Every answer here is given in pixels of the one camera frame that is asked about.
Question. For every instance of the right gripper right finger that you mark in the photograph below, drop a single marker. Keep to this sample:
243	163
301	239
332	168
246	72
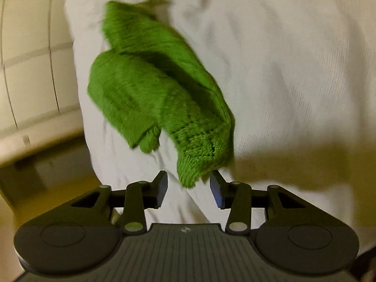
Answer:
235	196

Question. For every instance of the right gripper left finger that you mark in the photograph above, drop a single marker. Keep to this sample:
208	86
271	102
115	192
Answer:
139	196

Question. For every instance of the white duvet cover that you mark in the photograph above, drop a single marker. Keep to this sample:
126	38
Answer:
299	77

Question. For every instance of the green knitted vest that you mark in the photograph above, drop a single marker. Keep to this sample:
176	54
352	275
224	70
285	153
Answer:
151	82

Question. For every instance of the white panelled wardrobe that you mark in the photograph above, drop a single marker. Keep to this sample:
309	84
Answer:
39	97

